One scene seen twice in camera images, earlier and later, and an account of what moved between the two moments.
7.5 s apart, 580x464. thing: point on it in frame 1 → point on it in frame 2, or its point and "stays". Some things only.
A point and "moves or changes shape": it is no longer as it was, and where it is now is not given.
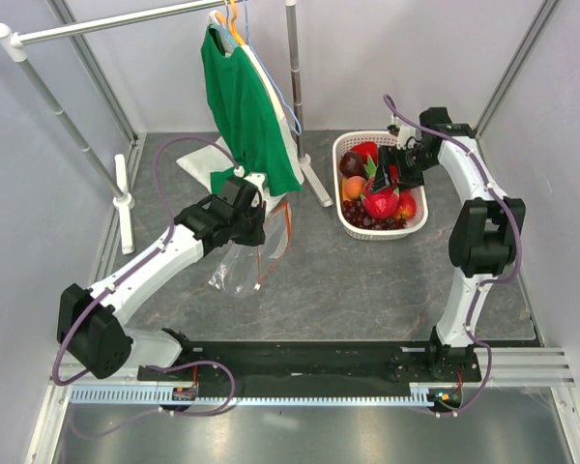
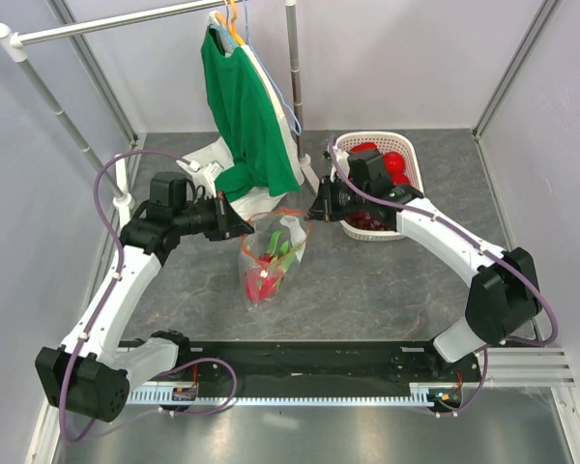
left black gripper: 257,238 → 234,225
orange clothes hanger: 238,37 stays
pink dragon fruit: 380,204 moves or changes shape
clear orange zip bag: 240,268 moves or changes shape
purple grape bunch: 355,214 stays
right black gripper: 389,156 → 324,208
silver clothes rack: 18,41 stays
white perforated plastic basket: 342,143 stays
